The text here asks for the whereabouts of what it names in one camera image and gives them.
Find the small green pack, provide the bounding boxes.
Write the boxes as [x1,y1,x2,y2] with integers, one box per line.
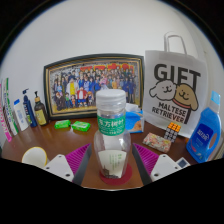
[71,120,92,132]
[54,119,72,130]

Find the amber pump bottle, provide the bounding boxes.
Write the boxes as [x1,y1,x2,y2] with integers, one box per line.
[33,90,50,127]

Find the white mug with yellow handle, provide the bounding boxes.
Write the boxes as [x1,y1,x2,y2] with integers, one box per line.
[21,146,49,169]

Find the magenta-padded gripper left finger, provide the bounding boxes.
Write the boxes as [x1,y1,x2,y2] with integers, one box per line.
[42,143,93,186]

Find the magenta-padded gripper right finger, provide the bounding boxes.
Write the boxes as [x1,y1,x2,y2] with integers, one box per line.
[132,143,184,186]

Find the framed group picture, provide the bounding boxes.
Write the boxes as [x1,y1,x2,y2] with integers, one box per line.
[43,53,145,121]

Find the flat floral patterned pouch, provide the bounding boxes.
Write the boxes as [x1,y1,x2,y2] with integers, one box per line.
[142,132,172,154]

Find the white paper gift bag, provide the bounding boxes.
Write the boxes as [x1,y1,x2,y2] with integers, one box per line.
[142,31,208,139]

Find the clear green-labelled drink bottle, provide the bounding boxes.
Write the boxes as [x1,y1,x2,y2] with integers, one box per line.
[93,88,133,180]

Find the blue tissue pack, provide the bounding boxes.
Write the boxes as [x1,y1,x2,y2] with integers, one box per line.
[124,102,145,134]

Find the flat round red coaster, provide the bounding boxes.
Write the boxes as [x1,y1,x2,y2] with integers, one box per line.
[99,163,133,186]

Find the white bottle with blue cap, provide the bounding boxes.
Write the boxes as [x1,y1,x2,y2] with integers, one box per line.
[13,98,30,132]

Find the blue detergent bottle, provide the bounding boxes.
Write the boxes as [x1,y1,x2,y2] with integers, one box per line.
[185,90,222,164]

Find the puzzle cube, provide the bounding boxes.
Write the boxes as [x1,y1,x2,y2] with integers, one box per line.
[163,121,182,144]

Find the dark blue pump bottle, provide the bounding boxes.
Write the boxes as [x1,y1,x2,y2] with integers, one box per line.
[21,88,38,129]

